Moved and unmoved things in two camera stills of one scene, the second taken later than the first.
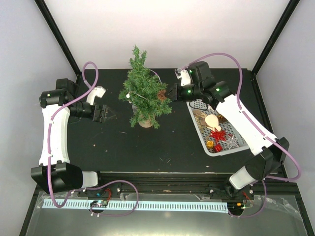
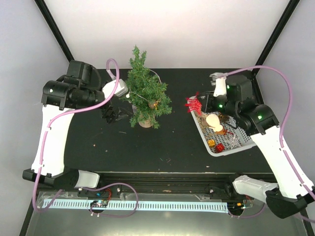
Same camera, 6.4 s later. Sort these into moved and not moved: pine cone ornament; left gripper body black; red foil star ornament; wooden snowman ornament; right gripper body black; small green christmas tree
Moved: pine cone ornament; right gripper body black; red foil star ornament; left gripper body black
Not moved: wooden snowman ornament; small green christmas tree
